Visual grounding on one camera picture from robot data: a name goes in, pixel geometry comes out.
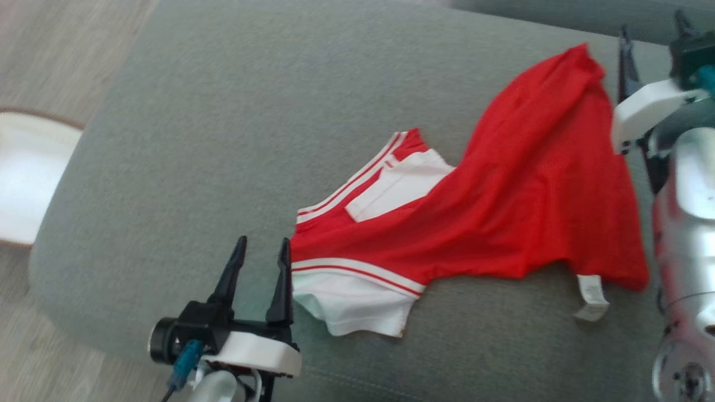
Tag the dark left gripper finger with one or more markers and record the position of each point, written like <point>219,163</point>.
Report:
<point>230,279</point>
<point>284,290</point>

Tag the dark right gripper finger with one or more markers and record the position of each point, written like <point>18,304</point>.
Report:
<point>684,25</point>
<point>627,67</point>

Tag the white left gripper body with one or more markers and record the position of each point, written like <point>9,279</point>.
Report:
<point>262,352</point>

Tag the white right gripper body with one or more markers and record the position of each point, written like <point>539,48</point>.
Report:
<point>642,111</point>

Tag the red jersey number 23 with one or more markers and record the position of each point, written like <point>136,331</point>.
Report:
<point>530,195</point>

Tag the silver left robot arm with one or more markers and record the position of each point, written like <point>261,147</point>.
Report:
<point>218,388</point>

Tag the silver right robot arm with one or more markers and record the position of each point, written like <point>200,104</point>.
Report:
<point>687,223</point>

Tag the grey sofa cushion with seam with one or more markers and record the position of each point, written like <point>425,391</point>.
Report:
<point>558,14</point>

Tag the large grey sofa seat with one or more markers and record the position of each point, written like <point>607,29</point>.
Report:
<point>223,139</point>

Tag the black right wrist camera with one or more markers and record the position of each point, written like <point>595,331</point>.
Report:
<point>692,56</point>

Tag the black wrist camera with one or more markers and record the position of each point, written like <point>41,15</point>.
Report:
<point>195,326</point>
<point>692,56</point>

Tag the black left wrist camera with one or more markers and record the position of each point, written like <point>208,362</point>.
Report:
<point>195,326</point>

